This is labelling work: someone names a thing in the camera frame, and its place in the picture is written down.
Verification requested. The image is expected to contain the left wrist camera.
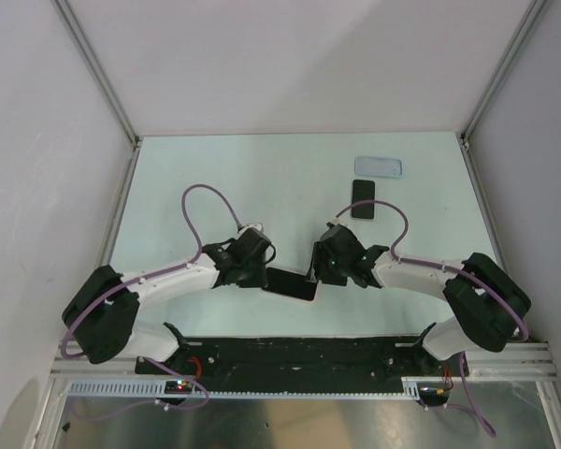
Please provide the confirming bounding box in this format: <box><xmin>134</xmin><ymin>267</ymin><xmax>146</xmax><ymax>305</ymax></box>
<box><xmin>244</xmin><ymin>223</ymin><xmax>264</xmax><ymax>232</ymax></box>

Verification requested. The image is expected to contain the clear blue phone case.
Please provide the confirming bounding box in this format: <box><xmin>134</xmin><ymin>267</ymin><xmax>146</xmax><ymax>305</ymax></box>
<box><xmin>354</xmin><ymin>156</ymin><xmax>403</xmax><ymax>179</ymax></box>

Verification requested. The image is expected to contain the white slotted cable duct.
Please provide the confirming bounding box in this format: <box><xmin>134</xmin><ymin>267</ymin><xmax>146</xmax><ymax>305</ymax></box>
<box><xmin>63</xmin><ymin>376</ymin><xmax>424</xmax><ymax>401</ymax></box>

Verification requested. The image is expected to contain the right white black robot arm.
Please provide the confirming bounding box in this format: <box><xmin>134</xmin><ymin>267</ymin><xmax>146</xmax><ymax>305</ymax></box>
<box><xmin>309</xmin><ymin>223</ymin><xmax>531</xmax><ymax>375</ymax></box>

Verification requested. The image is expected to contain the right aluminium corner post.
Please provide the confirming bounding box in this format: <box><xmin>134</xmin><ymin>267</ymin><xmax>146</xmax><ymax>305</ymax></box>
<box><xmin>460</xmin><ymin>0</ymin><xmax>555</xmax><ymax>146</ymax></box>

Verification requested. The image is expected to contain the aluminium corner post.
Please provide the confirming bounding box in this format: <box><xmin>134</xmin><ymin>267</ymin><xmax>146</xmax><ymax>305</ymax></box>
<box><xmin>460</xmin><ymin>0</ymin><xmax>555</xmax><ymax>146</ymax></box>
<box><xmin>50</xmin><ymin>0</ymin><xmax>141</xmax><ymax>146</ymax></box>

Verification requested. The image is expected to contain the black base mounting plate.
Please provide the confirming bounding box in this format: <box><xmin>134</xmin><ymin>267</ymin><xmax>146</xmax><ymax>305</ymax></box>
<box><xmin>165</xmin><ymin>337</ymin><xmax>468</xmax><ymax>395</ymax></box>

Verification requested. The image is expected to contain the aluminium frame rail front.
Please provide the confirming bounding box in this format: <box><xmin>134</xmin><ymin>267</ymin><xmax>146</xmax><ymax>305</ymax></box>
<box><xmin>50</xmin><ymin>343</ymin><xmax>559</xmax><ymax>382</ymax></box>

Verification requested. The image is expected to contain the left aluminium corner post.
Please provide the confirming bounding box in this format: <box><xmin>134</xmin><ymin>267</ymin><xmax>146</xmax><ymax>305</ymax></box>
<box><xmin>50</xmin><ymin>0</ymin><xmax>141</xmax><ymax>146</ymax></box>

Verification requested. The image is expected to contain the black phone on table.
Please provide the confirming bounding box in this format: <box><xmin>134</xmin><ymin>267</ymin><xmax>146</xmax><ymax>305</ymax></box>
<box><xmin>350</xmin><ymin>180</ymin><xmax>376</xmax><ymax>221</ymax></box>

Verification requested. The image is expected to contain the pink phone case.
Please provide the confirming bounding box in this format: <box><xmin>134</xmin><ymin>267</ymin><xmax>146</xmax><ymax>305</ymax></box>
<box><xmin>261</xmin><ymin>267</ymin><xmax>318</xmax><ymax>304</ymax></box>

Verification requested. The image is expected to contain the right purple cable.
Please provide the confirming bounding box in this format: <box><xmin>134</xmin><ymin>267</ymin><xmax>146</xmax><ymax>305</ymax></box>
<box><xmin>329</xmin><ymin>199</ymin><xmax>530</xmax><ymax>439</ymax></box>

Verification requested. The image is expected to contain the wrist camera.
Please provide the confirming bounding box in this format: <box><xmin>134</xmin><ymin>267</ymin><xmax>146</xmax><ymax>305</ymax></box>
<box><xmin>326</xmin><ymin>217</ymin><xmax>350</xmax><ymax>229</ymax></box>
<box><xmin>244</xmin><ymin>223</ymin><xmax>264</xmax><ymax>232</ymax></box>

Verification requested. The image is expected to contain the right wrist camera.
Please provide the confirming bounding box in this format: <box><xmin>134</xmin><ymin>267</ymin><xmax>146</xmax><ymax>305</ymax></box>
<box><xmin>326</xmin><ymin>217</ymin><xmax>350</xmax><ymax>229</ymax></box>

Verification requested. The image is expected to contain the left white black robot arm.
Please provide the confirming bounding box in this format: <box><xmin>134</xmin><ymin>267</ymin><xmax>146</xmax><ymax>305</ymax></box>
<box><xmin>61</xmin><ymin>226</ymin><xmax>276</xmax><ymax>373</ymax></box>

